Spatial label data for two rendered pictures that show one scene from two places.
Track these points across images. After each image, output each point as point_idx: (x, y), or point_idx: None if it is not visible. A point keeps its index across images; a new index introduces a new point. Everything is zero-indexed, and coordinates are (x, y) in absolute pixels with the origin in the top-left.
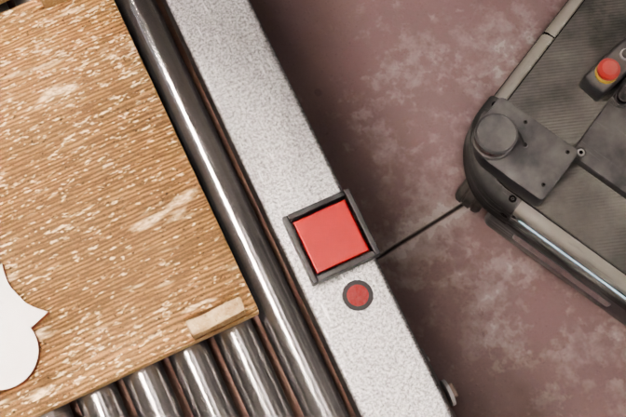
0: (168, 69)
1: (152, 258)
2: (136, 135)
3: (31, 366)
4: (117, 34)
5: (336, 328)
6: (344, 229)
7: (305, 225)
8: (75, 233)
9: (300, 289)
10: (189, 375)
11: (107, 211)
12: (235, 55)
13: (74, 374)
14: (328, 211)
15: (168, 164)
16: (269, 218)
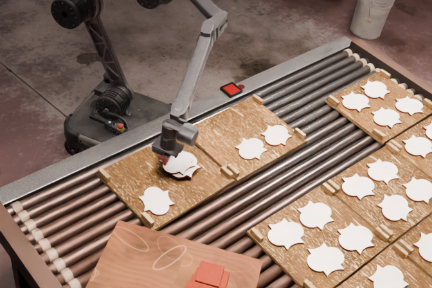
0: (202, 118)
1: (248, 112)
2: (222, 118)
3: (279, 125)
4: (198, 124)
5: (249, 89)
6: (229, 87)
7: (231, 92)
8: (248, 125)
9: (243, 95)
10: (269, 107)
11: (241, 120)
12: (194, 108)
13: (278, 121)
14: (226, 89)
15: (226, 112)
16: (230, 100)
